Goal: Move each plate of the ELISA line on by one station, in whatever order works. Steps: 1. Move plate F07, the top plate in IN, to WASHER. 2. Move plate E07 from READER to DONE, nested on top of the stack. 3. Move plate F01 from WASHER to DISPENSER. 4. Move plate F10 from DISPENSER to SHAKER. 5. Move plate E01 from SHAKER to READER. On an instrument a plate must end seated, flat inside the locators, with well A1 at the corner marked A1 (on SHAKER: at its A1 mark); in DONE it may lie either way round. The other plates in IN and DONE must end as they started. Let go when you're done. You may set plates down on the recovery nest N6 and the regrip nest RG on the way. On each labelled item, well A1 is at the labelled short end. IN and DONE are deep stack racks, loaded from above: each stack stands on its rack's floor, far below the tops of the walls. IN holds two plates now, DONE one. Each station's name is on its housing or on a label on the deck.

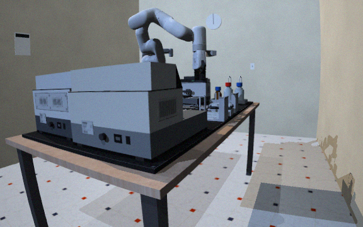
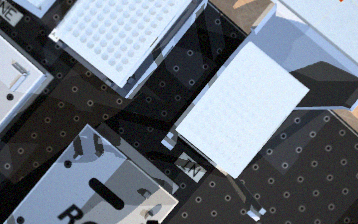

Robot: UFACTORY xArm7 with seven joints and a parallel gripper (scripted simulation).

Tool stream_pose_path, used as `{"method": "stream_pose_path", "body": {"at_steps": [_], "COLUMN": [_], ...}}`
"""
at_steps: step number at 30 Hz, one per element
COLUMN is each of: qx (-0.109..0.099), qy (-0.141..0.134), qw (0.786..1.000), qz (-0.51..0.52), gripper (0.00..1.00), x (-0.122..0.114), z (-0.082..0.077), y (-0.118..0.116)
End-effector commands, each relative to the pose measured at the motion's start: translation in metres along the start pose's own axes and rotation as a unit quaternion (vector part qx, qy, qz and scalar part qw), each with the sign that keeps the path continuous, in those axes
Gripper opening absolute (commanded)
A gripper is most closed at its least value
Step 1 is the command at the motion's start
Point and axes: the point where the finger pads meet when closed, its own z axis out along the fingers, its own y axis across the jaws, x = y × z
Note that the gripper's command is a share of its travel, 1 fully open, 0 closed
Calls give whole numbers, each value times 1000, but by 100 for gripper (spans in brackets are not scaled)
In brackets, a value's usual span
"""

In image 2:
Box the white rectangular plate with rg marking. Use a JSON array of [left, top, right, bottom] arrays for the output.
[[3, 122, 179, 224]]

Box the white rectangular plate nest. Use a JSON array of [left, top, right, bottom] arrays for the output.
[[0, 29, 54, 140]]

